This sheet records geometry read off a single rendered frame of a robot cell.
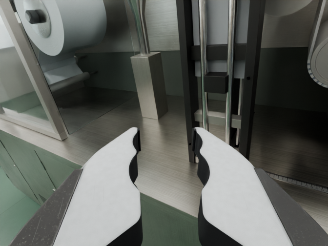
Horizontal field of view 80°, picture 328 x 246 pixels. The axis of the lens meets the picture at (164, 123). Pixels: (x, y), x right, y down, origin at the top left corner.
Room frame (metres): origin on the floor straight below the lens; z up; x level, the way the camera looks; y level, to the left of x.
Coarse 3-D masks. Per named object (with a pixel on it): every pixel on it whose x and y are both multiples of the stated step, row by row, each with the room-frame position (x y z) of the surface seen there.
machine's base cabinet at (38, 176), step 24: (0, 144) 1.13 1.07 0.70; (24, 168) 1.01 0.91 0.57; (48, 168) 0.78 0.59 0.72; (72, 168) 0.63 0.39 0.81; (24, 192) 1.27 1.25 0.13; (48, 192) 0.90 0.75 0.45; (144, 216) 0.42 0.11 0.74; (168, 216) 0.36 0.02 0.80; (144, 240) 0.44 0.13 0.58; (168, 240) 0.37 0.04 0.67; (192, 240) 0.32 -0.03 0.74
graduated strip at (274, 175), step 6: (270, 174) 0.37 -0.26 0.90; (276, 174) 0.37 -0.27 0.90; (282, 180) 0.35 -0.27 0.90; (288, 180) 0.34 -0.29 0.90; (294, 180) 0.34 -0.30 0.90; (300, 180) 0.34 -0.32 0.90; (306, 186) 0.32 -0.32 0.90; (312, 186) 0.32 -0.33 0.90; (318, 186) 0.31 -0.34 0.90; (324, 186) 0.31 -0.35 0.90; (324, 192) 0.30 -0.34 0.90
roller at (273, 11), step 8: (272, 0) 0.48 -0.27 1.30; (280, 0) 0.47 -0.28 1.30; (288, 0) 0.47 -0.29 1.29; (296, 0) 0.46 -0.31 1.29; (304, 0) 0.45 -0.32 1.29; (272, 8) 0.48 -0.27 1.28; (280, 8) 0.47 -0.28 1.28; (288, 8) 0.46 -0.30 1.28; (296, 8) 0.46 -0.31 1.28; (280, 16) 0.47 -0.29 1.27
